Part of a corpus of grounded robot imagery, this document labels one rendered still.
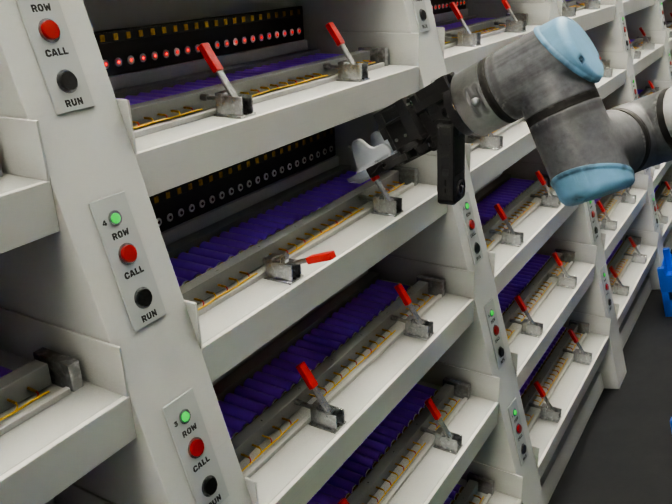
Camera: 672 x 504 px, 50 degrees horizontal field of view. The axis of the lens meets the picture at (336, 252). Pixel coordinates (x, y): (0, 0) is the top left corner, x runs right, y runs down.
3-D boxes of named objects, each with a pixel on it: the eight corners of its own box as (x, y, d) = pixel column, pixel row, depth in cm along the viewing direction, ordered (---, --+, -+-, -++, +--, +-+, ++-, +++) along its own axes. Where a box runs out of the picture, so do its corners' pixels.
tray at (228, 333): (447, 212, 120) (448, 156, 117) (205, 388, 73) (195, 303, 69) (344, 196, 130) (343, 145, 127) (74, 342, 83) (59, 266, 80)
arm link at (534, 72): (592, 84, 81) (558, 4, 81) (497, 131, 88) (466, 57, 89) (616, 83, 88) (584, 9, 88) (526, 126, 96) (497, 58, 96)
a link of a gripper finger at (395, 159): (373, 163, 105) (423, 137, 101) (379, 174, 105) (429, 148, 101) (360, 169, 101) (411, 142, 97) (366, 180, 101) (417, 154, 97)
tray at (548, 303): (593, 280, 184) (599, 229, 179) (515, 397, 137) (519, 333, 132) (516, 266, 194) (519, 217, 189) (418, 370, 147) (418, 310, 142)
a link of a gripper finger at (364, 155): (334, 152, 107) (384, 124, 102) (352, 187, 108) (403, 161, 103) (325, 155, 104) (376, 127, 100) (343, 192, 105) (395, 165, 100)
